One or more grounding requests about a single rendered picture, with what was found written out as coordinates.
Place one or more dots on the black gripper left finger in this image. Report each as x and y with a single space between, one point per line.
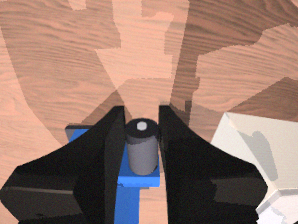
75 184

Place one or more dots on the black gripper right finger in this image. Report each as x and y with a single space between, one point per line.
204 184

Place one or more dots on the blue block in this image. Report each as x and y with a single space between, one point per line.
139 169

